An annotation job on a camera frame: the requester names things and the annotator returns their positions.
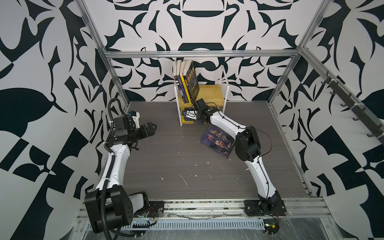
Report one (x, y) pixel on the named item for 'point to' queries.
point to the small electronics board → (271, 226)
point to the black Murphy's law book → (191, 80)
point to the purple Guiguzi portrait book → (179, 82)
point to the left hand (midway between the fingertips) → (148, 125)
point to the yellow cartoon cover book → (184, 84)
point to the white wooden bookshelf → (215, 95)
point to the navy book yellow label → (187, 118)
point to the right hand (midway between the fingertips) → (198, 111)
